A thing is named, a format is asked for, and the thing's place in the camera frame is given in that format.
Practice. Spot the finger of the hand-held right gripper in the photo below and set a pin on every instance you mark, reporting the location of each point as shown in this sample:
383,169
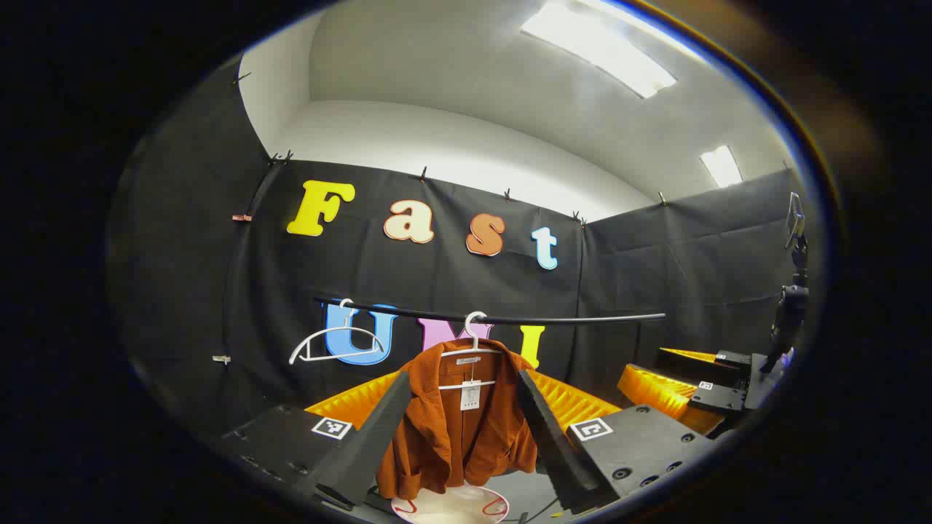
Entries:
706,359
662,397

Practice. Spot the black backdrop cloth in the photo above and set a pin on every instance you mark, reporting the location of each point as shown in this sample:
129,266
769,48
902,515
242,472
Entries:
218,291

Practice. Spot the orange ribbed shirt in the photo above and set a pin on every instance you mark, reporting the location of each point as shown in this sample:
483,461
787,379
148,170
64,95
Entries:
437,437

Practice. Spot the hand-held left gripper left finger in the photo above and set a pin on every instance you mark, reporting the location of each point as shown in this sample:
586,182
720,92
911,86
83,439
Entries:
371,444

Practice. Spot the white laundry hamper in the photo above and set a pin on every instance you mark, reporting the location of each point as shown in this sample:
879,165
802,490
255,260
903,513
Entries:
451,506

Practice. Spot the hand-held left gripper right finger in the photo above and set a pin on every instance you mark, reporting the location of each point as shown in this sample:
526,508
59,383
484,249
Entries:
557,451

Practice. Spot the empty white plastic hanger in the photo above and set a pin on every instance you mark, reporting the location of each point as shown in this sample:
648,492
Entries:
331,332

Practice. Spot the ceiling light panel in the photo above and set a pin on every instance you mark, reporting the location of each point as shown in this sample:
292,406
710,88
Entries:
721,167
597,47

